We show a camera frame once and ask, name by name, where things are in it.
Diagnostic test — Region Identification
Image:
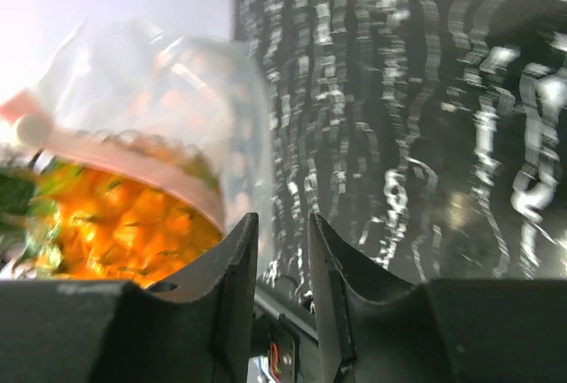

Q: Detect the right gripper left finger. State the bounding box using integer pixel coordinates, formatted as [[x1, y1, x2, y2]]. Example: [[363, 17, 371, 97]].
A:
[[1, 213, 259, 382]]

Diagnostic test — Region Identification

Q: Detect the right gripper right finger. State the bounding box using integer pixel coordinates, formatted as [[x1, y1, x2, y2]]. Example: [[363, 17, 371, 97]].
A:
[[308, 215, 566, 382]]

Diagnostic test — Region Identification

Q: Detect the orange toy pineapple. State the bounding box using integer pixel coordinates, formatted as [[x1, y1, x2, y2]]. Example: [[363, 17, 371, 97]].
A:
[[1, 160, 222, 288]]

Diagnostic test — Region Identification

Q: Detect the clear pink-dotted zip bag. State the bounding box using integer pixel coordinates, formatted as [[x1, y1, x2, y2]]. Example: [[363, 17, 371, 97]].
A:
[[1, 19, 273, 241]]

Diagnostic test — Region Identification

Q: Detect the black marble pattern mat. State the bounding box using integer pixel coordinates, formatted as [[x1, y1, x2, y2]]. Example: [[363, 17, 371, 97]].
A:
[[236, 0, 566, 306]]

